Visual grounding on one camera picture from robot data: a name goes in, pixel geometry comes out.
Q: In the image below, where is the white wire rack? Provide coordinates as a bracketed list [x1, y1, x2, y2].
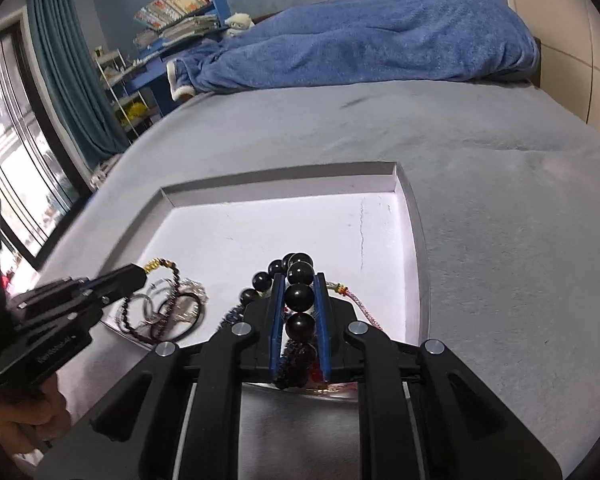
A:
[93, 48, 162, 137]

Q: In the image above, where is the large black bead bracelet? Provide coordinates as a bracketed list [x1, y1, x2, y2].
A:
[239, 252, 317, 391]

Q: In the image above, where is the pink woven bracelet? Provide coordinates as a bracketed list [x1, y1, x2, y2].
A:
[329, 282, 383, 332]

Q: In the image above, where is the beige padded headboard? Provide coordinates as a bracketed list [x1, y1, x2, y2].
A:
[500, 0, 600, 147]

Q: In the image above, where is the blue fleece blanket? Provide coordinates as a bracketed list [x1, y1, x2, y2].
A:
[166, 0, 541, 100]

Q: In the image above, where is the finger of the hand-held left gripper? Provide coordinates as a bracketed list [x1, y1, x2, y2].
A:
[12, 264, 148, 306]
[12, 280, 148, 333]

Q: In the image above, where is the person's left hand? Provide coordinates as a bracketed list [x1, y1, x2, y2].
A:
[0, 375, 73, 461]

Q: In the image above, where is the blue bookshelf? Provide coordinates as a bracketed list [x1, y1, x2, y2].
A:
[124, 0, 232, 117]

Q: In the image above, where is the black framed window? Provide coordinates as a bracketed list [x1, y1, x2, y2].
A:
[0, 24, 95, 273]

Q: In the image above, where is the silver ring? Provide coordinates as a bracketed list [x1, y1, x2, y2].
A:
[129, 294, 155, 322]

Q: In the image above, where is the white plush toy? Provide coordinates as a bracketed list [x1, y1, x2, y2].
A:
[224, 12, 257, 37]

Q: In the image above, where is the stack of magazines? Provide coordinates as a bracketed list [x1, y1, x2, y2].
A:
[134, 14, 222, 47]

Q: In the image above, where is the teal curtain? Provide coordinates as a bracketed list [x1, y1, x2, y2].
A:
[25, 0, 132, 162]

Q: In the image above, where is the black hair tie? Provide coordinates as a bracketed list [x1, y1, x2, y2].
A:
[149, 292, 207, 342]

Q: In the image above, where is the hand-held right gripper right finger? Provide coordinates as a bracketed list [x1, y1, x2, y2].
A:
[314, 272, 563, 480]

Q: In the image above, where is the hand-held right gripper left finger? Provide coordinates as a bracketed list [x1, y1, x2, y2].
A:
[35, 273, 287, 480]

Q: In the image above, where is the row of books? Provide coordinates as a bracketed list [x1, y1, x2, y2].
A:
[133, 0, 219, 32]

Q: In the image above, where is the dark purple bead necklace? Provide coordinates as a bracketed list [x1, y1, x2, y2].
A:
[116, 257, 187, 347]

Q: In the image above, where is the grey cardboard tray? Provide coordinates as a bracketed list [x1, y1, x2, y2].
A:
[102, 161, 431, 402]

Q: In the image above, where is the blue bead bracelet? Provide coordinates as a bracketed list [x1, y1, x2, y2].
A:
[222, 304, 247, 332]

